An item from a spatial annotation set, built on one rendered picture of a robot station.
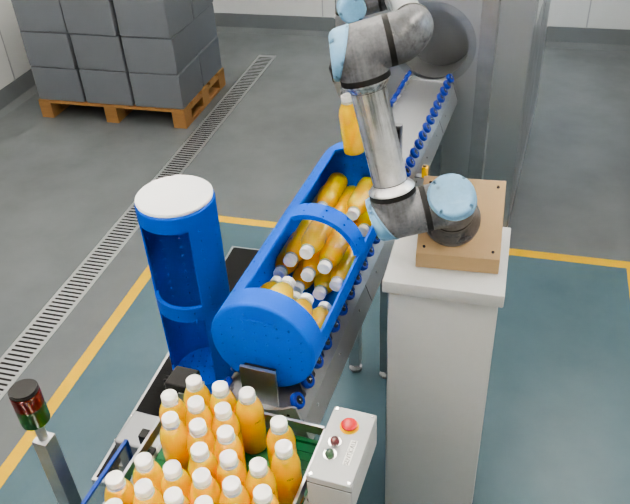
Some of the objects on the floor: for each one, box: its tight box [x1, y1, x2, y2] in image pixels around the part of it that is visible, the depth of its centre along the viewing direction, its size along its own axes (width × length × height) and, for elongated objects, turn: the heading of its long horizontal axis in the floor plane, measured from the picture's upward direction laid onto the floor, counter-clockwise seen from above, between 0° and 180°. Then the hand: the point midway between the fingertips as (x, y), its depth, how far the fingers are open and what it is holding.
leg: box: [349, 327, 362, 372], centre depth 309 cm, size 6×6×63 cm
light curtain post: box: [467, 0, 501, 180], centre depth 299 cm, size 6×6×170 cm
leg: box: [379, 273, 388, 379], centre depth 305 cm, size 6×6×63 cm
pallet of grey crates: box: [11, 0, 226, 129], centre depth 539 cm, size 120×80×119 cm
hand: (347, 95), depth 221 cm, fingers closed on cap, 4 cm apart
